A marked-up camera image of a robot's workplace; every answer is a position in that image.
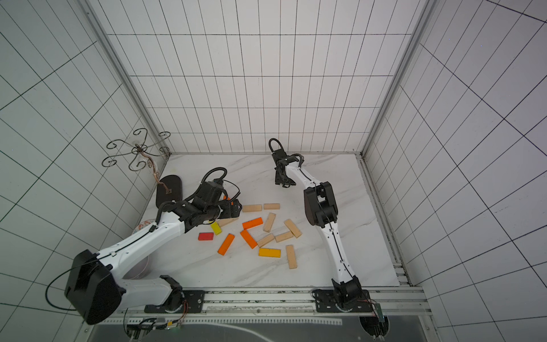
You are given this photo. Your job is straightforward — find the red block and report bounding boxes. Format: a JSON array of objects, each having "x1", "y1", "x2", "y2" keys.
[{"x1": 198, "y1": 232, "x2": 215, "y2": 241}]

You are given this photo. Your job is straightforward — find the yellow-green block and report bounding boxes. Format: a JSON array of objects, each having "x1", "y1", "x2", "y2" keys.
[{"x1": 210, "y1": 222, "x2": 222, "y2": 235}]

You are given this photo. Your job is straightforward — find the black wire ornament stand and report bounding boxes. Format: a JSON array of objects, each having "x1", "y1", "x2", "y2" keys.
[{"x1": 101, "y1": 127, "x2": 184, "y2": 209}]

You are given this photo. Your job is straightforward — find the natural wood block vertical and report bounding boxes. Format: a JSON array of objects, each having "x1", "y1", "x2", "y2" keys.
[{"x1": 263, "y1": 212, "x2": 276, "y2": 233}]

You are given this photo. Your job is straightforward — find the natural wood block small right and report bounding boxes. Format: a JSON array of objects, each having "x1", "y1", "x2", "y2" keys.
[{"x1": 275, "y1": 232, "x2": 294, "y2": 243}]

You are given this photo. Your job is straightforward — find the yellow block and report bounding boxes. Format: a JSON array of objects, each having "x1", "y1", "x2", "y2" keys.
[{"x1": 259, "y1": 248, "x2": 281, "y2": 258}]

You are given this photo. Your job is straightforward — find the natural wood block small diagonal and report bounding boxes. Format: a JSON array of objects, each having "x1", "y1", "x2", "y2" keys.
[{"x1": 257, "y1": 234, "x2": 275, "y2": 247}]

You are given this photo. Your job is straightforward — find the orange block lower left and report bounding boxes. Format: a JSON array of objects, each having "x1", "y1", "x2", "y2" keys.
[{"x1": 217, "y1": 234, "x2": 235, "y2": 256}]

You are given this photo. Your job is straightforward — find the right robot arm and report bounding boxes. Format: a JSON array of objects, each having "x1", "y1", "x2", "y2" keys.
[{"x1": 272, "y1": 148, "x2": 375, "y2": 312}]

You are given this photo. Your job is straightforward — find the orange block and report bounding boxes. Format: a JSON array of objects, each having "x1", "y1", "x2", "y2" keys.
[
  {"x1": 242, "y1": 217, "x2": 264, "y2": 230},
  {"x1": 240, "y1": 229, "x2": 258, "y2": 249},
  {"x1": 217, "y1": 234, "x2": 235, "y2": 256}
]

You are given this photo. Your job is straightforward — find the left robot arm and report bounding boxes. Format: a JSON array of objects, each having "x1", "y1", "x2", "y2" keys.
[{"x1": 64, "y1": 180, "x2": 243, "y2": 325}]

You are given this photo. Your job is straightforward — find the patterned round plate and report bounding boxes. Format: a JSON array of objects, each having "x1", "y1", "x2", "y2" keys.
[{"x1": 133, "y1": 219, "x2": 155, "y2": 232}]

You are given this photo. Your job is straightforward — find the orange block lower middle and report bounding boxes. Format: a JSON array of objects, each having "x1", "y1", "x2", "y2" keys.
[{"x1": 240, "y1": 229, "x2": 258, "y2": 249}]

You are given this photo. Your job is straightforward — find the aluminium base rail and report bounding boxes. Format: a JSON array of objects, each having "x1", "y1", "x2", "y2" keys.
[{"x1": 144, "y1": 287, "x2": 430, "y2": 319}]

